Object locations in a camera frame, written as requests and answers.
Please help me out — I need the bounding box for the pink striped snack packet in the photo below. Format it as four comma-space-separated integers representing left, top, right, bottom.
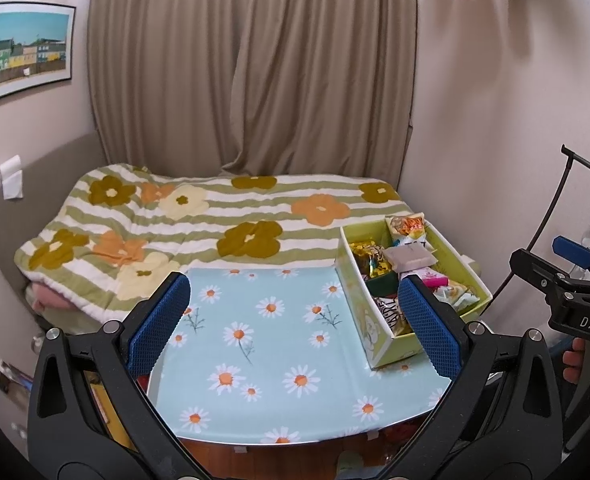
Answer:
417, 270, 448, 289

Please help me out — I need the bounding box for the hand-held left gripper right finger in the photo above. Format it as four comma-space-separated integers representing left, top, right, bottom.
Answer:
380, 274, 562, 480

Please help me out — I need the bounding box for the person's right hand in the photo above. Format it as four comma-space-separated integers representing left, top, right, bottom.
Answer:
562, 337, 588, 383

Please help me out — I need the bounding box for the pink folded cloth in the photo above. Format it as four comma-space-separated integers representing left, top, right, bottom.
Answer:
25, 282, 78, 317

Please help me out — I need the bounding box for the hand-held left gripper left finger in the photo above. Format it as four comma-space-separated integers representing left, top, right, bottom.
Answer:
27, 271, 211, 480

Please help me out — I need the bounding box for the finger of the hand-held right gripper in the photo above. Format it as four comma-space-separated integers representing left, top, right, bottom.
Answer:
509, 249, 590, 307
552, 236, 590, 268

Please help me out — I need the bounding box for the black cable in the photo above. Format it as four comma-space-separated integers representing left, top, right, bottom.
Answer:
490, 144, 590, 301

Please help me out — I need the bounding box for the white packet black lettering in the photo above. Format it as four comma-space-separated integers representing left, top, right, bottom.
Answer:
395, 237, 438, 257

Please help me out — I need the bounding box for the beige curtain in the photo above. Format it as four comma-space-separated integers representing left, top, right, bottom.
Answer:
87, 0, 418, 178

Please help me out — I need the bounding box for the orange striped snack packet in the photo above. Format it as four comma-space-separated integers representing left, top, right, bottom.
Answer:
385, 214, 428, 246

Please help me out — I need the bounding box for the green cardboard box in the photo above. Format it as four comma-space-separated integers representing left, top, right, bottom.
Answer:
335, 220, 493, 371

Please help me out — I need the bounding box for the daisy print tablecloth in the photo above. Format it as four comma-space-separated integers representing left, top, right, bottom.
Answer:
147, 266, 456, 446

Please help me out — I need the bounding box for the grey padded headboard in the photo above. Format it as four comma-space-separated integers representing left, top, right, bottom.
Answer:
0, 132, 106, 311

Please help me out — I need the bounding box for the black white lettered packet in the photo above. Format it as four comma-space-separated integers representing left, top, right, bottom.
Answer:
372, 297, 407, 333

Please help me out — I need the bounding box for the gold snack packet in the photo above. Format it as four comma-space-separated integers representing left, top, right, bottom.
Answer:
349, 241, 393, 278

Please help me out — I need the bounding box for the yellow pink box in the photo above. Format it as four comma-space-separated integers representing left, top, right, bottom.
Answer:
87, 380, 136, 450

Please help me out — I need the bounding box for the white paper sheet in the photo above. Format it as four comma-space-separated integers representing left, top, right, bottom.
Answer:
0, 155, 24, 200

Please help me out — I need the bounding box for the flower striped blanket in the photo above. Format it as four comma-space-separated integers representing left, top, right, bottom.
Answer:
14, 162, 411, 323

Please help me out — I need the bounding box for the framed wall poster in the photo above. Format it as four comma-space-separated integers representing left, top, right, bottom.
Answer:
0, 1, 77, 107

